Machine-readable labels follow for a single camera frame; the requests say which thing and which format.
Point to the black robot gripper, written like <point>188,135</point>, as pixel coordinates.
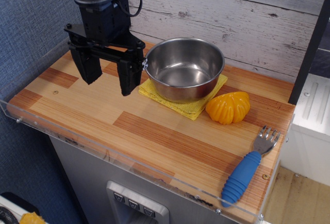
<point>104,34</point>

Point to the blue-handled metal fork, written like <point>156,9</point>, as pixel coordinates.
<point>240,178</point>

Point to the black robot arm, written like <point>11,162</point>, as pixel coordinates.
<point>105,34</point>

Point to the stainless steel pot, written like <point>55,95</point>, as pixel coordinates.
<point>184,69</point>

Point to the yellow folded cloth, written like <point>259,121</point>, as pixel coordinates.
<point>191,110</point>

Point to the clear acrylic table guard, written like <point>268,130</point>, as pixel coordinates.
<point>194,156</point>

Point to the silver toy fridge cabinet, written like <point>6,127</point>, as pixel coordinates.
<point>111,190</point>

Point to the yellow plastic toy pepper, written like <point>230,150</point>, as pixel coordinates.
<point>229,108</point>

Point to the yellow black object bottom left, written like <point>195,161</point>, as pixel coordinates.
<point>17,206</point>

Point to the white toy sink unit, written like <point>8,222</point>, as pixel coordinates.
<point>306,150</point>

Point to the black vertical frame post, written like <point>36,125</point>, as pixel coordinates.
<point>310,53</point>

